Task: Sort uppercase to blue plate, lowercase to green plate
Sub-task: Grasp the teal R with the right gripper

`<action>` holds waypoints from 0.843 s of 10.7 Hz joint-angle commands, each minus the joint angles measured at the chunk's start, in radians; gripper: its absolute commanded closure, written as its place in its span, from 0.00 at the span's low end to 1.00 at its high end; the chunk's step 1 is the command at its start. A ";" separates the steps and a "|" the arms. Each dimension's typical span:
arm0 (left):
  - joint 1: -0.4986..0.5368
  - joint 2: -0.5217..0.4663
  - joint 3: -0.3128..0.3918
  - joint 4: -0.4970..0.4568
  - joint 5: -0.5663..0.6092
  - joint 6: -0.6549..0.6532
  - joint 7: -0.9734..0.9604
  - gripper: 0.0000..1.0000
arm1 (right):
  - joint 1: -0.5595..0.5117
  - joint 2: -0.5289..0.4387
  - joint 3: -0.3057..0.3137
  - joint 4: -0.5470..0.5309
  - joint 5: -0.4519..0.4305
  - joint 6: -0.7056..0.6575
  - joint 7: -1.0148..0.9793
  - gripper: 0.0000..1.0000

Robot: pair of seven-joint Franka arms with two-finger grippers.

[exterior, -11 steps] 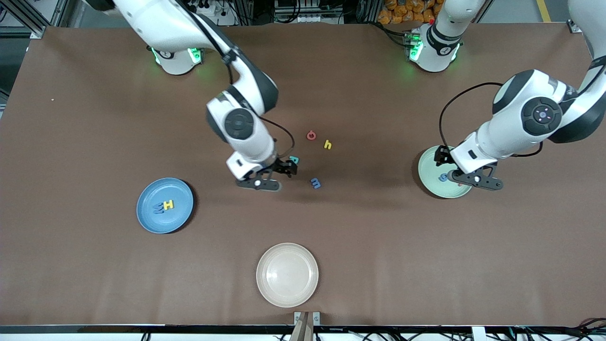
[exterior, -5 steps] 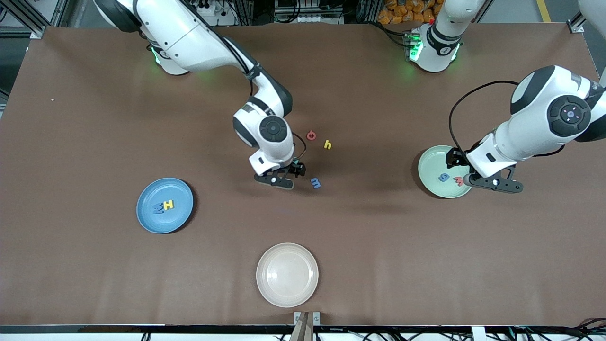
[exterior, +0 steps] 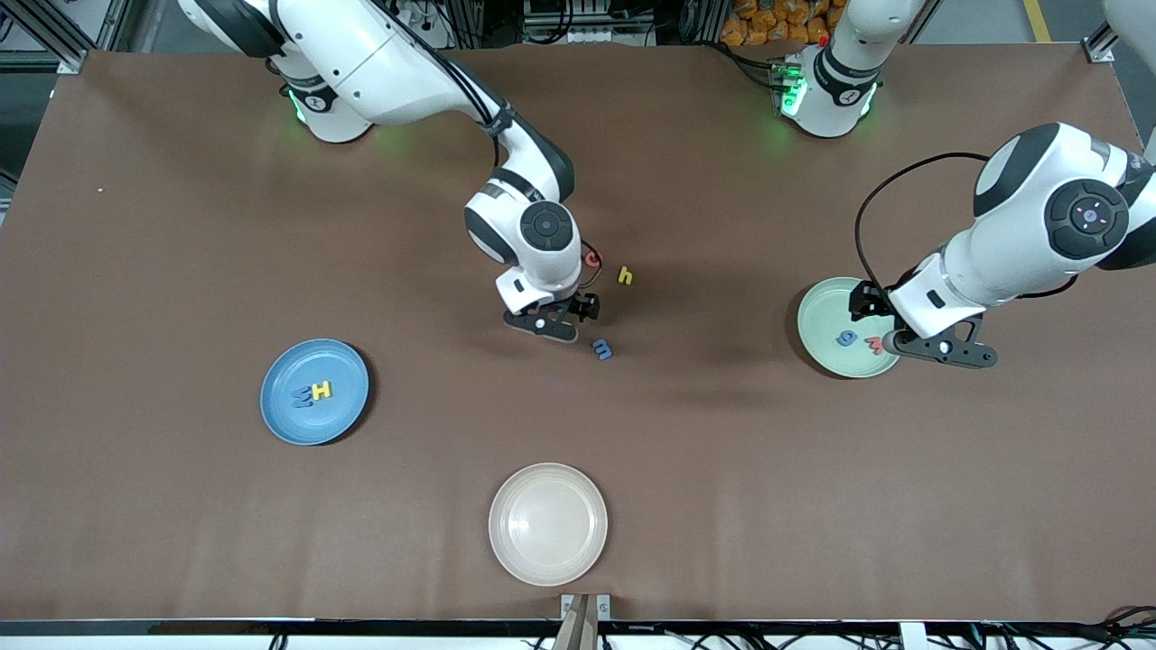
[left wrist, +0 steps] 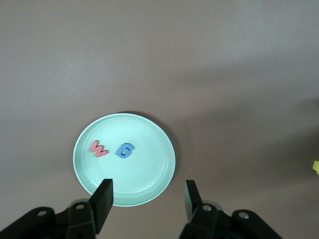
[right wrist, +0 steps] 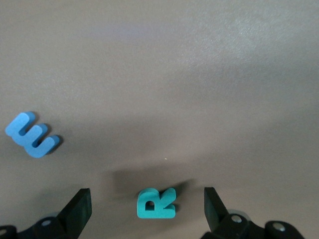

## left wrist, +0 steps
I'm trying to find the green plate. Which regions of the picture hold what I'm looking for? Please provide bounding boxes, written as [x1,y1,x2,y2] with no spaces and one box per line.
[73,113,176,207]

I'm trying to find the blue lowercase letter g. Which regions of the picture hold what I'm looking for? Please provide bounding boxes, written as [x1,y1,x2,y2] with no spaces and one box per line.
[116,142,135,159]

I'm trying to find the pink lowercase letter w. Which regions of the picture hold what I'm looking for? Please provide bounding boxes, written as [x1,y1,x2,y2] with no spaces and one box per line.
[89,140,110,158]

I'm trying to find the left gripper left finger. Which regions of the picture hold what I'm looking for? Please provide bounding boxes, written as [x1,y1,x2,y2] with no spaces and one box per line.
[0,178,113,239]

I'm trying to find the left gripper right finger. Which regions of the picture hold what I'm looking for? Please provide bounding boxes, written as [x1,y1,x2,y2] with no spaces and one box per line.
[178,179,284,239]

